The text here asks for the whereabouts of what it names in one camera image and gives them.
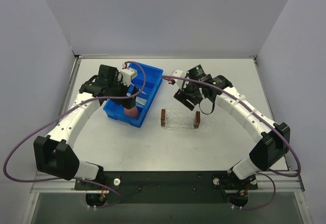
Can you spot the aluminium front rail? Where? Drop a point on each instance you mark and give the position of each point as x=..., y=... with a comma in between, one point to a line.
x=282, y=184

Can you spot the clear holder with wooden ends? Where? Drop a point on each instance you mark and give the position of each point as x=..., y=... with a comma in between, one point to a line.
x=177, y=119

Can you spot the blue plastic divided bin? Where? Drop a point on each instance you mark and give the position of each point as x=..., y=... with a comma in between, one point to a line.
x=150, y=78

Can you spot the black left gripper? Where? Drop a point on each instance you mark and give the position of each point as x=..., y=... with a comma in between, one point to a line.
x=125, y=94

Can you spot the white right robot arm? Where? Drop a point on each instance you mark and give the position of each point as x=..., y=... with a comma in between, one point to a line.
x=270, y=137

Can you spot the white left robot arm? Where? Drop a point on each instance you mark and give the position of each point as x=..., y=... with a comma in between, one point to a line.
x=54, y=153

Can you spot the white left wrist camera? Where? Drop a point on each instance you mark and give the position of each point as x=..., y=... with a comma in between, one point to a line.
x=127, y=75

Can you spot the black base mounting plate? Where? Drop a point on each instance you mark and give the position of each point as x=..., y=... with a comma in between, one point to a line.
x=172, y=187

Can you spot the pink plastic cup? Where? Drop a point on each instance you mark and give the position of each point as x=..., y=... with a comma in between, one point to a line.
x=132, y=112

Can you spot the clear textured oval tray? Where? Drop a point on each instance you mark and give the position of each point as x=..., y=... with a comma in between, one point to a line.
x=207, y=124

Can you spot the white toothpaste tube green cap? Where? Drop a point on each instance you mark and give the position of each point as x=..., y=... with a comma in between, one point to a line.
x=140, y=101

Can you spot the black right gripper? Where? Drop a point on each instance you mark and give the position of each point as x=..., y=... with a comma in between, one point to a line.
x=185, y=98

